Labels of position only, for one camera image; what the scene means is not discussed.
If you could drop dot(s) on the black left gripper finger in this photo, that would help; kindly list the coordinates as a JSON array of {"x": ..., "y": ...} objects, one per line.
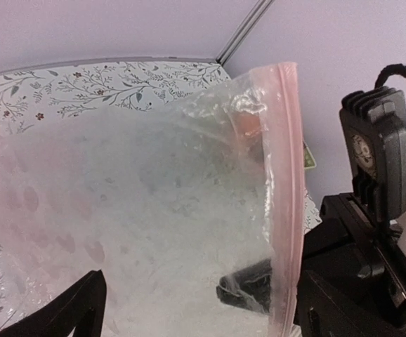
[{"x": 78, "y": 311}]

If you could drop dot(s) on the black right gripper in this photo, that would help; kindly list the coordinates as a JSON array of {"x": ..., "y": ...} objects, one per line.
[{"x": 353, "y": 277}]

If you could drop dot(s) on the clear zip top bag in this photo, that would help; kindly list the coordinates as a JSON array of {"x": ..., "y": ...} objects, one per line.
[{"x": 147, "y": 210}]

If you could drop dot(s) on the beige perforated plastic basket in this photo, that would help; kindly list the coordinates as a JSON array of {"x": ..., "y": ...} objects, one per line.
[{"x": 309, "y": 160}]

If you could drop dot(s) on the orange tangerine rear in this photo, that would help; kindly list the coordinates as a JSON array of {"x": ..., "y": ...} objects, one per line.
[{"x": 247, "y": 125}]

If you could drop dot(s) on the floral pattern table mat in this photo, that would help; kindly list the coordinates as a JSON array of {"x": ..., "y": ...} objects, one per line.
[{"x": 101, "y": 87}]

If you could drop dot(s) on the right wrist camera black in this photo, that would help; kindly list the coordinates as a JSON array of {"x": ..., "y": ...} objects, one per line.
[{"x": 374, "y": 128}]

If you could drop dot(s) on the right aluminium frame post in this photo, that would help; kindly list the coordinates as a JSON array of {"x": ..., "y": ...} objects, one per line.
[{"x": 243, "y": 30}]

